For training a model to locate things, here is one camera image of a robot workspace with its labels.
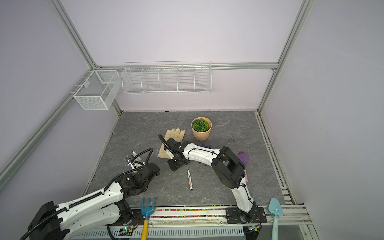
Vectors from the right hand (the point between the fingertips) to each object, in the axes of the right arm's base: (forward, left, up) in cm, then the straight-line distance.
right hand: (174, 167), depth 89 cm
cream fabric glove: (+25, +2, -1) cm, 25 cm away
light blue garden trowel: (-21, -54, -1) cm, 58 cm away
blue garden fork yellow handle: (-23, +12, -1) cm, 26 cm away
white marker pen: (-8, -10, -2) cm, 13 cm away
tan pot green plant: (+23, -17, +9) cm, 30 cm away
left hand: (-2, +14, +7) cm, 15 cm away
